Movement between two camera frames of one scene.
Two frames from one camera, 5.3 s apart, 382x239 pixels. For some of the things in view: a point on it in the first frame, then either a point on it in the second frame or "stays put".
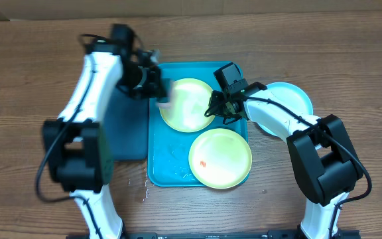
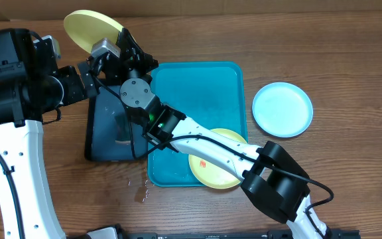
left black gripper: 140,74 to 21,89
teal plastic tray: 168,149 stays put
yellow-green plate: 189,107 to 89,27
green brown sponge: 164,104 to 123,135
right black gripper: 219,103 to 138,57
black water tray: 129,117 stays put
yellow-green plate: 220,158 stays put
